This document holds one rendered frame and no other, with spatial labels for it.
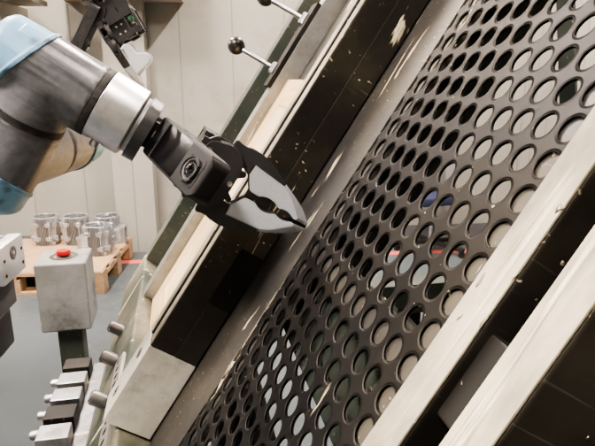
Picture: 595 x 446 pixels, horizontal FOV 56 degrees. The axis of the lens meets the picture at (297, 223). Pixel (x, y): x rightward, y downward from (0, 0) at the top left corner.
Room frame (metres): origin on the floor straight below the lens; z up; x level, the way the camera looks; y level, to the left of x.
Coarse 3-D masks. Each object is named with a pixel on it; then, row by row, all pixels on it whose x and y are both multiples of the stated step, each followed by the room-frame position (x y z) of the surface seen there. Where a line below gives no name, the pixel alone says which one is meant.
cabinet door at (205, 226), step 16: (288, 80) 1.21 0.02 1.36; (304, 80) 1.07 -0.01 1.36; (288, 96) 1.10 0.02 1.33; (272, 112) 1.15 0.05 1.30; (272, 128) 1.08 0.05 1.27; (256, 144) 1.13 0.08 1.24; (208, 224) 1.09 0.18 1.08; (192, 240) 1.13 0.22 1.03; (192, 256) 1.05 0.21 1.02; (176, 272) 1.10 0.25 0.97; (160, 288) 1.14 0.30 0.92; (160, 304) 1.04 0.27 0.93
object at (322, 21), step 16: (336, 0) 1.24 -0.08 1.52; (320, 16) 1.23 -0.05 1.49; (336, 16) 1.24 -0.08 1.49; (320, 32) 1.23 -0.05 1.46; (304, 48) 1.22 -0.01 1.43; (288, 64) 1.21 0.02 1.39; (304, 64) 1.22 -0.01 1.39; (272, 96) 1.21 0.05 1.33; (256, 112) 1.20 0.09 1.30; (256, 128) 1.20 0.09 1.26; (192, 224) 1.17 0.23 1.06; (176, 240) 1.17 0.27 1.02; (176, 256) 1.16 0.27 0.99; (160, 272) 1.16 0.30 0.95
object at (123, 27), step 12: (84, 0) 1.22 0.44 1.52; (96, 0) 1.23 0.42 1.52; (108, 0) 1.24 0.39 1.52; (120, 0) 1.23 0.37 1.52; (108, 12) 1.23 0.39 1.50; (120, 12) 1.21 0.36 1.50; (132, 12) 1.22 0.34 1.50; (96, 24) 1.23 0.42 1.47; (108, 24) 1.21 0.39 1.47; (120, 24) 1.22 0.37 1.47; (132, 24) 1.23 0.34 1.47; (120, 36) 1.23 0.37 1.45; (132, 36) 1.23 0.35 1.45
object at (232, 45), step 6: (228, 42) 1.26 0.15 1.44; (234, 42) 1.25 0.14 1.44; (240, 42) 1.25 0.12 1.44; (228, 48) 1.26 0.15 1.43; (234, 48) 1.25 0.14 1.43; (240, 48) 1.25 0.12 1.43; (234, 54) 1.27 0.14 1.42; (246, 54) 1.26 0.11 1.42; (252, 54) 1.25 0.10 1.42; (258, 60) 1.24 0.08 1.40; (264, 60) 1.24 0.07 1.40; (270, 66) 1.23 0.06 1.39; (276, 66) 1.22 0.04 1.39; (270, 72) 1.22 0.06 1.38
